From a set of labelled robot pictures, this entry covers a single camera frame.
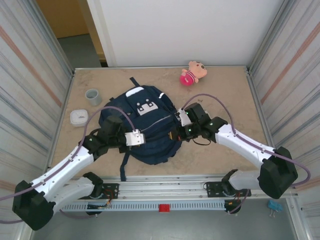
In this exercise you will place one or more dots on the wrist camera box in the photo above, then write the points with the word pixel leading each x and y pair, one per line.
pixel 184 118
pixel 135 138

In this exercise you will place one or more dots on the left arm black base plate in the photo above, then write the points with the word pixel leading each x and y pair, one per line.
pixel 111 187

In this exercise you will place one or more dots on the white door frame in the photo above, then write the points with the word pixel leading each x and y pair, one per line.
pixel 101 25

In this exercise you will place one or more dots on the blue binder clip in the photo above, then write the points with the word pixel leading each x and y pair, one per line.
pixel 275 205

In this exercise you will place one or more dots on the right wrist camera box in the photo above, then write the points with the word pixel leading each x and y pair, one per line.
pixel 184 118

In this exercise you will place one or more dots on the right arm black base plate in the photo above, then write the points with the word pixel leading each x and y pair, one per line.
pixel 212 188

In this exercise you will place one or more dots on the aluminium mounting rail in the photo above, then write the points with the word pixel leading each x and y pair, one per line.
pixel 162 186

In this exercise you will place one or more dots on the aluminium frame post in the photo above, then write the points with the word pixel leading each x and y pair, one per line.
pixel 266 50
pixel 56 50

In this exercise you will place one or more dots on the navy blue backpack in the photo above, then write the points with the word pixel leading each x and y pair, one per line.
pixel 150 125

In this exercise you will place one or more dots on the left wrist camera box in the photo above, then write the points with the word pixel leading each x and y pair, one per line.
pixel 135 138

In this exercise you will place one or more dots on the red block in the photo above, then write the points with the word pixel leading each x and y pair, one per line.
pixel 164 208

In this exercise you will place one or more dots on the pink plush toy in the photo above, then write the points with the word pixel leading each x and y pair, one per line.
pixel 192 72

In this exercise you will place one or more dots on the orange wooden door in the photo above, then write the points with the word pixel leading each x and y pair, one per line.
pixel 62 17

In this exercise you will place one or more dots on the white square clock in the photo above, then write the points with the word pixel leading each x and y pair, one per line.
pixel 78 117

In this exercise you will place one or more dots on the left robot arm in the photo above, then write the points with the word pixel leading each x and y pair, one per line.
pixel 65 170

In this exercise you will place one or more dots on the grey cup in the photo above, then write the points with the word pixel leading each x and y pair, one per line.
pixel 93 98

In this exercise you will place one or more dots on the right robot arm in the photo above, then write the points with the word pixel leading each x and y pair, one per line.
pixel 250 147

